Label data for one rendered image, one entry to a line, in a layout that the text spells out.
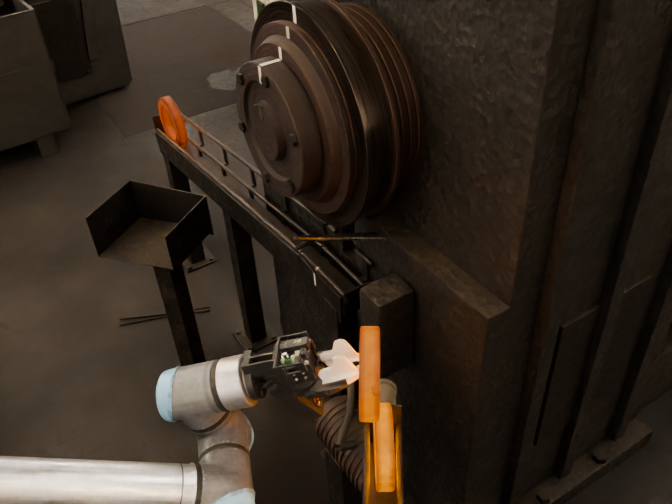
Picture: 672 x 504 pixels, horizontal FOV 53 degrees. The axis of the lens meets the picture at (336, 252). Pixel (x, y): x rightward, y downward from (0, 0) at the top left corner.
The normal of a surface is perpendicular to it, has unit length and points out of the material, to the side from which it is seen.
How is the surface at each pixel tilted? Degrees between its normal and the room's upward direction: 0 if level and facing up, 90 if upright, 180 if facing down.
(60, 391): 0
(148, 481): 29
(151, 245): 5
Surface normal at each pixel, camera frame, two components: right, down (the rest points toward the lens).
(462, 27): -0.84, 0.36
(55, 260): -0.04, -0.78
